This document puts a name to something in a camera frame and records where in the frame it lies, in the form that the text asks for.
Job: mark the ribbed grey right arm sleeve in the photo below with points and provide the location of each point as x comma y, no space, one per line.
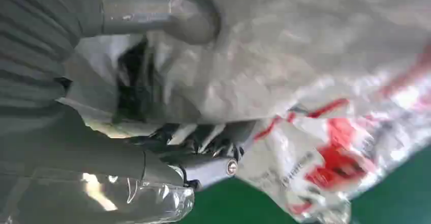
33,81

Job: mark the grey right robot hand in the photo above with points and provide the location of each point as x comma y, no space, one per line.
101,158

